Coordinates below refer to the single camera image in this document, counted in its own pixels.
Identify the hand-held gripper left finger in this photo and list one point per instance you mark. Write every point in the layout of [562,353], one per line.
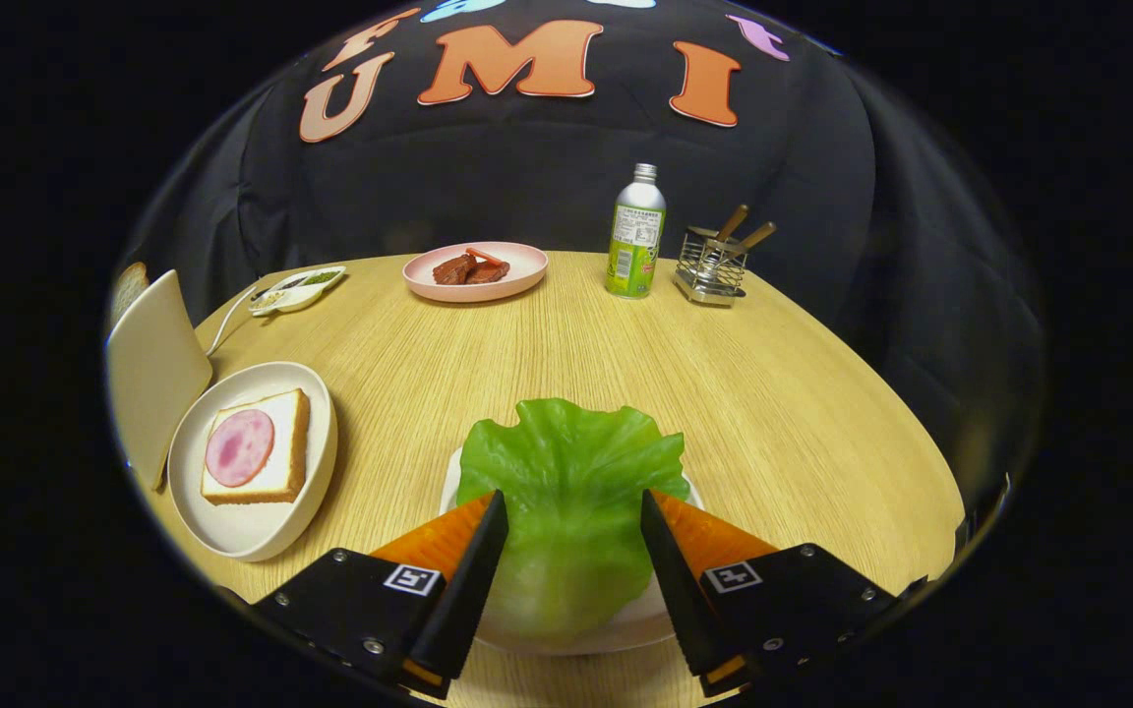
[458,600]

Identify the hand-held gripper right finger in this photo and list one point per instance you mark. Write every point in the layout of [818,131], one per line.
[680,590]

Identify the green lettuce leaf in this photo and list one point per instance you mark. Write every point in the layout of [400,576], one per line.
[571,492]

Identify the white rectangular plate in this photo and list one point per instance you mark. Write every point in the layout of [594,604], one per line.
[626,631]

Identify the white bread slice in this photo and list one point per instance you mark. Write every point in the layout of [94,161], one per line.
[286,462]

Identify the round white plate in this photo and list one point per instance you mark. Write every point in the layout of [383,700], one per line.
[242,531]

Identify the pink ham slice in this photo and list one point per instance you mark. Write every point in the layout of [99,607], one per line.
[239,447]

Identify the brown meat slice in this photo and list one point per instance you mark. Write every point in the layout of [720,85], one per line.
[488,272]
[450,268]

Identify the pink plate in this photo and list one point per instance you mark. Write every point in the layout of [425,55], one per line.
[524,275]

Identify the white divided dish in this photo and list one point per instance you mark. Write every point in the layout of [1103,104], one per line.
[296,299]

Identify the red sausage strip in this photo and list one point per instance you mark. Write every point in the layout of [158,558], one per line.
[484,257]

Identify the green and silver bottle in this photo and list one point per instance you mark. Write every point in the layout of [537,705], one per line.
[635,246]

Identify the green beans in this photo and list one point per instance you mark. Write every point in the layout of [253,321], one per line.
[319,278]

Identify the dark brown beans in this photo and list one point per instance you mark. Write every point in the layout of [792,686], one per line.
[289,284]

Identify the white toaster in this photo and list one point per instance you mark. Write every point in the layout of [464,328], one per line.
[158,374]

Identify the black backdrop cloth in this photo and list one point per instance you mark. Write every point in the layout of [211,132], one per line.
[527,167]

